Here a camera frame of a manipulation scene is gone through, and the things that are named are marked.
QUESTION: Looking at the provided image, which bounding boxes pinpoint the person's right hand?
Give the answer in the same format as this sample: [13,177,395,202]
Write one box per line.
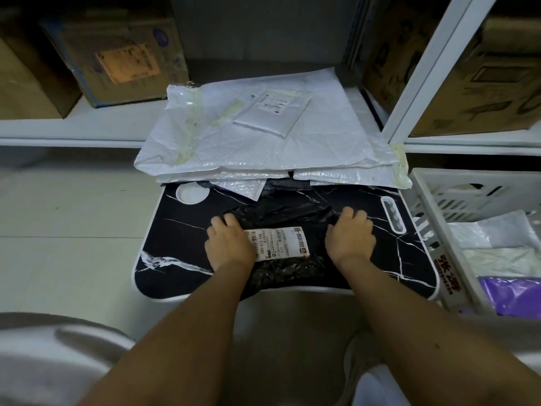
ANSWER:
[324,206,377,269]

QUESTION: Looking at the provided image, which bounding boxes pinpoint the person's left hand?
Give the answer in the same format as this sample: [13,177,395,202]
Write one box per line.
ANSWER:
[205,214,258,273]

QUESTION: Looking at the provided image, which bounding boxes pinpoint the black parcel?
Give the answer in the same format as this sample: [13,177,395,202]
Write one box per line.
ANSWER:
[219,202,339,299]

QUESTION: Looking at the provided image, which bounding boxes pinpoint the pile of white mailers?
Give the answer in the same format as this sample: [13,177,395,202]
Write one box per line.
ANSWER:
[134,67,413,202]

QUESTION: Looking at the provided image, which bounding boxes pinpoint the large white bubble mailer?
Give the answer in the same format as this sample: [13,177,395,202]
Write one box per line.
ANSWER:
[134,67,381,176]

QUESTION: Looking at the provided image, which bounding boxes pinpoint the white plastic basket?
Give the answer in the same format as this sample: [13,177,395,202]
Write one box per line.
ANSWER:
[409,167,541,320]

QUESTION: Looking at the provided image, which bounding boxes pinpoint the small white labelled packet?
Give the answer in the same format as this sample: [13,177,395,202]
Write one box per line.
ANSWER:
[233,89,313,138]

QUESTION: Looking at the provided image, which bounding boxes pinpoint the cream mailer with handwritten label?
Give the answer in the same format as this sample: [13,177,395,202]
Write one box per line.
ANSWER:
[463,247,541,279]

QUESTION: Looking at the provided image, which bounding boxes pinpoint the purple mailer bag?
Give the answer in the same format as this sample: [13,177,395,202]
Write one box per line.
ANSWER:
[478,275,541,321]

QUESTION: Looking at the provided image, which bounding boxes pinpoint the white metal shelf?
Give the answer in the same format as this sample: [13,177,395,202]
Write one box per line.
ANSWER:
[0,0,541,157]

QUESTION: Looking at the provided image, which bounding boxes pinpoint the person's left forearm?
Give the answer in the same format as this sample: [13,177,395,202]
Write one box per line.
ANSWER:
[78,262,254,406]

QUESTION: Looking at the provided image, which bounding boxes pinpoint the person's right forearm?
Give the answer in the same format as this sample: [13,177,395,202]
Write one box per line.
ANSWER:
[338,255,541,406]

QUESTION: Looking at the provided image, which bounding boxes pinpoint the person's white shorts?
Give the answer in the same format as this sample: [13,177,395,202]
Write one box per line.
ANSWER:
[0,310,541,406]

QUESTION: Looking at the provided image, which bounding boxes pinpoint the black marble lap table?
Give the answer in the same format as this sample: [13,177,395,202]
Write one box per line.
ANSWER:
[133,183,440,303]

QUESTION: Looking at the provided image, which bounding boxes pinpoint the cardboard box with black print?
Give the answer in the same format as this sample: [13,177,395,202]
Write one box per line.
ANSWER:
[361,0,541,138]

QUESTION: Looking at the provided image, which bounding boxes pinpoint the cardboard box with orange label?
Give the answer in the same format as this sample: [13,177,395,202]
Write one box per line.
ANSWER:
[40,10,190,108]

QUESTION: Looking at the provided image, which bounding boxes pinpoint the plain brown cardboard box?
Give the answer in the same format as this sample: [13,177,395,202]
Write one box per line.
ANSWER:
[0,33,82,120]

